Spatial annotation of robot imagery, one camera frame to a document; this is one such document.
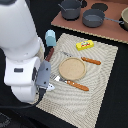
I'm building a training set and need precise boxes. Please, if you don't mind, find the grey pot with handles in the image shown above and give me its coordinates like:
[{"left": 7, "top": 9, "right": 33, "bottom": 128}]
[{"left": 59, "top": 0, "right": 82, "bottom": 20}]

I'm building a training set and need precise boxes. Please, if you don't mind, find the yellow butter box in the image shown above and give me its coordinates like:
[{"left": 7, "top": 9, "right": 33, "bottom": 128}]
[{"left": 76, "top": 40, "right": 94, "bottom": 51}]

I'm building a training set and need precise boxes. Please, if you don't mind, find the grey saucepan with handle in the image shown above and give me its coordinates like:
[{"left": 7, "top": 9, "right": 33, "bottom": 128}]
[{"left": 82, "top": 8, "right": 125, "bottom": 29}]

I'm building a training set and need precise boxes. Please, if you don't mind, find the light blue milk carton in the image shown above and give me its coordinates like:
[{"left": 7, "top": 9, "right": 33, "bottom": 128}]
[{"left": 45, "top": 30, "right": 56, "bottom": 46}]

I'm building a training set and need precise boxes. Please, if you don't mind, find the brown stove board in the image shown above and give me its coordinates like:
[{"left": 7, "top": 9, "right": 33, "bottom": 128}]
[{"left": 51, "top": 0, "right": 128, "bottom": 43}]

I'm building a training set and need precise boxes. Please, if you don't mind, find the beige woven placemat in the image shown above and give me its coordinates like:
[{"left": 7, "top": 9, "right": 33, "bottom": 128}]
[{"left": 37, "top": 33, "right": 118, "bottom": 128}]

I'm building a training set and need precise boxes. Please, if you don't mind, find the fork with wooden handle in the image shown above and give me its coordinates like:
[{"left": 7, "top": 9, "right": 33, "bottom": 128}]
[{"left": 50, "top": 74, "right": 89, "bottom": 91}]

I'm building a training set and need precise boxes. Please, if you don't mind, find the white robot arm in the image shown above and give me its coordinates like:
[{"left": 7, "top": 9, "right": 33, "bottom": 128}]
[{"left": 0, "top": 0, "right": 51, "bottom": 102}]

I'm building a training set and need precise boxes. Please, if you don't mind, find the round wooden plate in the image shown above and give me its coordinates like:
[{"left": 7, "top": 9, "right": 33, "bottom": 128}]
[{"left": 59, "top": 57, "right": 86, "bottom": 81}]

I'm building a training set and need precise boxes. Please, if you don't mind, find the knife with wooden handle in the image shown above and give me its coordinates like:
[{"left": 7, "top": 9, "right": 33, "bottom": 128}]
[{"left": 61, "top": 51, "right": 101, "bottom": 65}]

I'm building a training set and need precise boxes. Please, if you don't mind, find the beige bowl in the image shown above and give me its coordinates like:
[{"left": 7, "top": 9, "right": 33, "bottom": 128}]
[{"left": 121, "top": 7, "right": 128, "bottom": 30}]

